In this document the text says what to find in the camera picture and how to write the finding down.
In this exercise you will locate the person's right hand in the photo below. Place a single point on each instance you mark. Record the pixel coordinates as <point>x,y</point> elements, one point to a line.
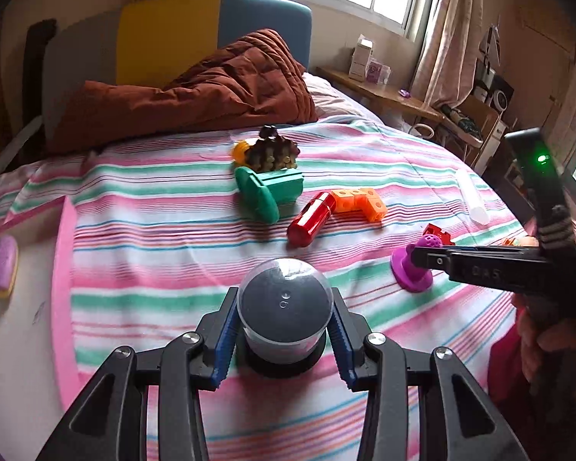
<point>557,345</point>

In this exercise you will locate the purple perforated toy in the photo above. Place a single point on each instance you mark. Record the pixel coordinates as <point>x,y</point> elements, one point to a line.
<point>408,273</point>

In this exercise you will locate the black rolled mat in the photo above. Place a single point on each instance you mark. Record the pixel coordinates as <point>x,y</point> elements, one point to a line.
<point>38,67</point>

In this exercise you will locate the clear jar with black base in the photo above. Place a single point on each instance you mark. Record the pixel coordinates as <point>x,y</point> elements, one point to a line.
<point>283,307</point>

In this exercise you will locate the white tray with pink rim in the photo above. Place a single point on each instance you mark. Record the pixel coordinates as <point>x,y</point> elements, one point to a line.
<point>24,345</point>

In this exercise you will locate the white plastic tube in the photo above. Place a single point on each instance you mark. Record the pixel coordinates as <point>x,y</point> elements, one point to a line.
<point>475,201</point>

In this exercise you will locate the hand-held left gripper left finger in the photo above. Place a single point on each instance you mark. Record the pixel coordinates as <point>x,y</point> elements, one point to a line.
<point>223,341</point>

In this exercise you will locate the green cup-shaped toy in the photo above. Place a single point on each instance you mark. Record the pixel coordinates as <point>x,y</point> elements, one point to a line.
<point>264,194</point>

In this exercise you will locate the red cylinder toy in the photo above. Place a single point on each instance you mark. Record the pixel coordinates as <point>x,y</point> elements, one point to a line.
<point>309,221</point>

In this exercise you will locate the white carton box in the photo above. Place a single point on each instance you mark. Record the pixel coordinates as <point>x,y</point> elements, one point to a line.
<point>361,57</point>

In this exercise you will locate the pink green striped bedsheet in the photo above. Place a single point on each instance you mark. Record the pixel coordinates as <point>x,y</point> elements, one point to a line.
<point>173,230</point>

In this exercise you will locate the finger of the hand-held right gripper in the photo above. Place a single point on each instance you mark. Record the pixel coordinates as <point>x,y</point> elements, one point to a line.
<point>432,258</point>

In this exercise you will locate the grey yellow blue headboard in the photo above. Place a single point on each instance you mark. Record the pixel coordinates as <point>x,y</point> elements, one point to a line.
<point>163,33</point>

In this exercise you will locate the red puzzle piece toy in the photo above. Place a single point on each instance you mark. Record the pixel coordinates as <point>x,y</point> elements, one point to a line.
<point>439,234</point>

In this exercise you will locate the pink small box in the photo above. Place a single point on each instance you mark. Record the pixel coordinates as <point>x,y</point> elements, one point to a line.
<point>379,73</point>

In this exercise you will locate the beige patterned curtain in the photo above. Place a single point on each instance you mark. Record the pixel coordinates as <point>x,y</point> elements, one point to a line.
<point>449,33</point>

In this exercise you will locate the orange linked cubes toy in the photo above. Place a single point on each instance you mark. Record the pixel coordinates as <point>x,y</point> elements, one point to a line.
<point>360,201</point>

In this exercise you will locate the brown pinecone toy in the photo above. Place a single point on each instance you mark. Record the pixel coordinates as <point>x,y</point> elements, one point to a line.
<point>271,151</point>

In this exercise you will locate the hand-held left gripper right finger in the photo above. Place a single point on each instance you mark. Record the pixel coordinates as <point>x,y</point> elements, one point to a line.
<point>341,341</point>

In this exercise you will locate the wooden bedside desk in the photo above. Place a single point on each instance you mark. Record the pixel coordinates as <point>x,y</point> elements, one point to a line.
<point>379,93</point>

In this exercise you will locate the brown quilt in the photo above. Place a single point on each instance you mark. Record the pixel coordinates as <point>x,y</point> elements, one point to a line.
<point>211,86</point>

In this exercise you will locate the black speaker box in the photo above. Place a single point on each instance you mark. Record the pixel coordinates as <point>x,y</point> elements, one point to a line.
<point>494,92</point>

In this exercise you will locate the pink pillow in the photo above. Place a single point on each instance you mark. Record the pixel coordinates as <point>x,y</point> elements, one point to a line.
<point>331,101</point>

